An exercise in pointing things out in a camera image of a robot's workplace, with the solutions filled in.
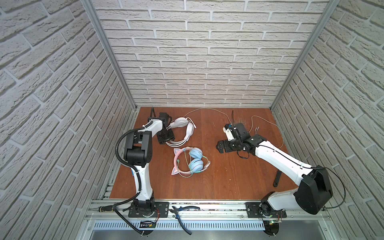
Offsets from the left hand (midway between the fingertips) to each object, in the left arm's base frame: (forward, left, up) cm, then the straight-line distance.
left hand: (170, 138), depth 100 cm
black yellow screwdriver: (-41, +29, 0) cm, 50 cm away
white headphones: (+9, -7, +6) cm, 13 cm away
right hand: (-13, -33, +12) cm, 38 cm away
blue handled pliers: (-43, -6, 0) cm, 43 cm away
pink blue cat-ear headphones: (-21, -17, +6) cm, 28 cm away
